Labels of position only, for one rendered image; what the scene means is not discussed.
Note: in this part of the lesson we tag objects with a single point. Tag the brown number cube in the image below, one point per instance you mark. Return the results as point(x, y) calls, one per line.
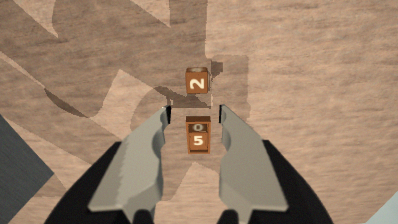
point(198, 135)
point(196, 80)

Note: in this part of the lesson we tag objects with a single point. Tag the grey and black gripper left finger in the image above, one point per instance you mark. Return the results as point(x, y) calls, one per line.
point(125, 179)

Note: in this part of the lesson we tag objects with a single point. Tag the brown rectangular tray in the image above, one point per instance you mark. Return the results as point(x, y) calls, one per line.
point(198, 120)

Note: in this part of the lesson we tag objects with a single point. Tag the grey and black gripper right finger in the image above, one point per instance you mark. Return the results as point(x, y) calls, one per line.
point(259, 183)

